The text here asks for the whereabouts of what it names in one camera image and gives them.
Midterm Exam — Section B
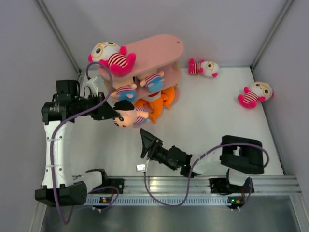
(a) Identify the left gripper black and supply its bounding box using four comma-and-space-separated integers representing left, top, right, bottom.
72, 92, 119, 121

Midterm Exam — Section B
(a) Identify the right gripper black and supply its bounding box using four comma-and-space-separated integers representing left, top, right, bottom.
141, 128, 178, 170

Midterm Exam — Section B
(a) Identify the boy doll black hair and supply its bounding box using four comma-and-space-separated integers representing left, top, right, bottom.
112, 100, 150, 129

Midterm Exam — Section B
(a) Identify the orange shrimp plush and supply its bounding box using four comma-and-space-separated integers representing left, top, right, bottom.
134, 99, 153, 113
146, 87, 175, 123

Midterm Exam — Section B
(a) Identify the boy doll striped shirt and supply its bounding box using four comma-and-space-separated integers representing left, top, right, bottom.
136, 71, 165, 92

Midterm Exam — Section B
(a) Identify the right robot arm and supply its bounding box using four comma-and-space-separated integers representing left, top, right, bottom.
140, 129, 268, 195

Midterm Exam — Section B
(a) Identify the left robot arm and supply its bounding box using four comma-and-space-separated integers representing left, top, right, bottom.
34, 77, 118, 207

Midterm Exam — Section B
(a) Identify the boy doll on middle shelf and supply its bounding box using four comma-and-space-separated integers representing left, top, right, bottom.
111, 78, 137, 102

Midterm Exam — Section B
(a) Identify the white pink doll on shelf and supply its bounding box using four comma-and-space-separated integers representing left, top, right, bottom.
88, 42, 137, 77

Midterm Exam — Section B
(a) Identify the pink three-tier toy shelf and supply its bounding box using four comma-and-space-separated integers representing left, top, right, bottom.
98, 34, 184, 100

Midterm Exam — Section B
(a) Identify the white pink doll back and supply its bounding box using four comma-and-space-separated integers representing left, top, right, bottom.
188, 58, 219, 78

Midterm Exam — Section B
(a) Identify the white pink doll right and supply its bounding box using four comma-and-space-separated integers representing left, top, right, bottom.
238, 81, 274, 109

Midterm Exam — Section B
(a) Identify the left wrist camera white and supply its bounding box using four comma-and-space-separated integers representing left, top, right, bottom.
85, 76, 102, 96

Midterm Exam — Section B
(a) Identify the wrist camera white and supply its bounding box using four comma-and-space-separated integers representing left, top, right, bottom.
136, 159, 150, 173
85, 76, 102, 96

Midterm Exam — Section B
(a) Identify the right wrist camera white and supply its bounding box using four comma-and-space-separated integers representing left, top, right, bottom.
136, 159, 150, 173

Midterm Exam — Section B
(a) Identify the aluminium left frame rail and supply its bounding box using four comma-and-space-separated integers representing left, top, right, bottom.
50, 70, 85, 177

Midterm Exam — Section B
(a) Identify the aluminium frame rail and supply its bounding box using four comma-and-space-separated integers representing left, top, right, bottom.
50, 70, 85, 177
117, 175, 302, 195

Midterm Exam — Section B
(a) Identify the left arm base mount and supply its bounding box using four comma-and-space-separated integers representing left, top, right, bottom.
103, 178, 125, 194

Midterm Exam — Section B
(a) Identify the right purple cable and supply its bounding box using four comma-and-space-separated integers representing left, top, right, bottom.
143, 142, 270, 211

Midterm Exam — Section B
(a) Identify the purple cable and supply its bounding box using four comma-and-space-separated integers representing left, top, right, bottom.
50, 61, 121, 225
143, 142, 270, 211

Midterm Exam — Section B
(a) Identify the white slotted cable duct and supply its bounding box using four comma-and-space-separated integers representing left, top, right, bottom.
84, 195, 241, 206

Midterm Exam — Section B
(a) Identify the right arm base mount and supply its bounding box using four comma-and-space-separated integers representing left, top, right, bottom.
209, 178, 254, 195

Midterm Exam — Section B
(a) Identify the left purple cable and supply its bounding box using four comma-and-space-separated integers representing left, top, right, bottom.
50, 61, 121, 225

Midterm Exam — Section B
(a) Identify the aluminium front frame rail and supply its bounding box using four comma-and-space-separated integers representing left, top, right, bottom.
117, 175, 302, 195

